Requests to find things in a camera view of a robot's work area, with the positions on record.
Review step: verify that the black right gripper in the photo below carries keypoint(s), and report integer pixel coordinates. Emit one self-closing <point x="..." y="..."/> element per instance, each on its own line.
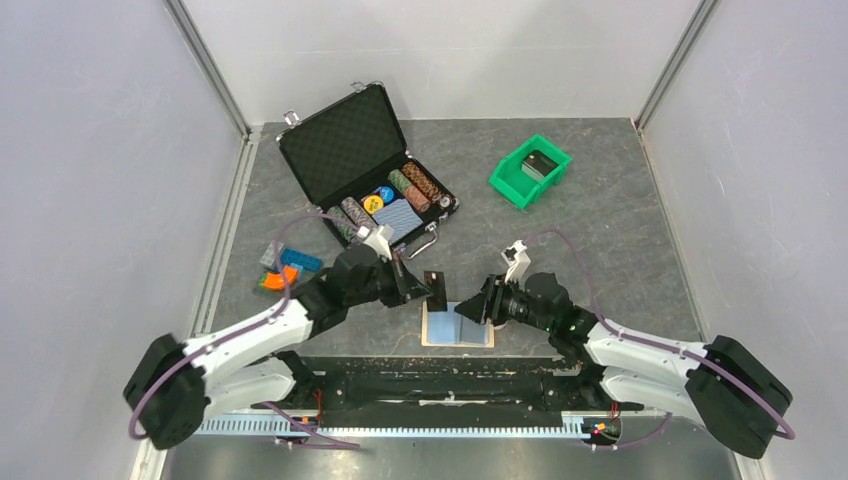
<point x="493" y="291"/>

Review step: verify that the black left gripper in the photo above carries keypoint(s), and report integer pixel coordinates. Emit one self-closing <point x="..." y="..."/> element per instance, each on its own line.
<point x="405" y="286"/>

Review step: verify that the beige card holder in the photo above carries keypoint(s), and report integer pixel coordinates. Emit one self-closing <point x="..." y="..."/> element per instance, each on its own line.
<point x="449" y="329"/>

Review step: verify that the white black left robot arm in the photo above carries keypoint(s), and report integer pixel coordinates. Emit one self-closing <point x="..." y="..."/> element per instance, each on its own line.
<point x="179" y="384"/>

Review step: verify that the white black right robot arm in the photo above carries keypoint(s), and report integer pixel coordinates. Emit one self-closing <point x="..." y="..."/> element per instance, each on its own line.
<point x="719" y="386"/>

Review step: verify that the blue patterned playing card deck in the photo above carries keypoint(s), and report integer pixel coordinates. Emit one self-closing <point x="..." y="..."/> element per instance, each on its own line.
<point x="400" y="216"/>

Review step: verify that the green blue chip row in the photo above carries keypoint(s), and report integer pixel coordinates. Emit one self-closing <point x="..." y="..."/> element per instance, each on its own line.
<point x="342" y="223"/>

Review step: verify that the green red chip row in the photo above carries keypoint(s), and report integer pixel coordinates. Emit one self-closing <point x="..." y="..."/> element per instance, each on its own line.
<point x="409" y="190"/>

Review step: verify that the yellow big blind button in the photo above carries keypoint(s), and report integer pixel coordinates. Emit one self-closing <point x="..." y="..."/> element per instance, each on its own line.
<point x="372" y="203"/>

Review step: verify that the blue toy brick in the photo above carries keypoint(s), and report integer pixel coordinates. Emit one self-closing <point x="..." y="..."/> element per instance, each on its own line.
<point x="300" y="261"/>

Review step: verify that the blue small blind button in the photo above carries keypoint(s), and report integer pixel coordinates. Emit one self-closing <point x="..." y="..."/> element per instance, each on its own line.
<point x="386" y="193"/>

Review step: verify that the orange blue chip row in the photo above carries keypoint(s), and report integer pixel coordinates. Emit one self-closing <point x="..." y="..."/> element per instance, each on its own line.
<point x="357" y="213"/>

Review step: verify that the orange black chip row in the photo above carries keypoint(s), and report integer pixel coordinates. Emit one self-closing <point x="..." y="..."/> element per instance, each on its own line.
<point x="428" y="187"/>

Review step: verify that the green plastic bin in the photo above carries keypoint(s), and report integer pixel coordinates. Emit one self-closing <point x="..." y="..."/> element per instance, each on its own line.
<point x="524" y="175"/>

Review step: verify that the orange curved toy piece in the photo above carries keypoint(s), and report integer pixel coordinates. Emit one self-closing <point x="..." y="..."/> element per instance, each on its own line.
<point x="278" y="280"/>

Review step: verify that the grey toy brick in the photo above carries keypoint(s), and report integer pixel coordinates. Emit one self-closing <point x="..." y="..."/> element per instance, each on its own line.
<point x="271" y="256"/>

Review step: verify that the black poker chip case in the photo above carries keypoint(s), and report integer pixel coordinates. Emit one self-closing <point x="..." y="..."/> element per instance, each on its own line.
<point x="348" y="148"/>

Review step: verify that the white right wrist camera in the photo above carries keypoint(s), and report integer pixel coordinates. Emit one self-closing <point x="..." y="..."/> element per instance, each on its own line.
<point x="517" y="261"/>

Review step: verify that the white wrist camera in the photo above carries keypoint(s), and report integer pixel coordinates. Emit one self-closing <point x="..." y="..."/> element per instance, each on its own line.
<point x="378" y="239"/>
<point x="517" y="261"/>

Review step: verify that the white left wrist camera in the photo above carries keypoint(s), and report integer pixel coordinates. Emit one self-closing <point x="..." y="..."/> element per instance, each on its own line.
<point x="378" y="239"/>

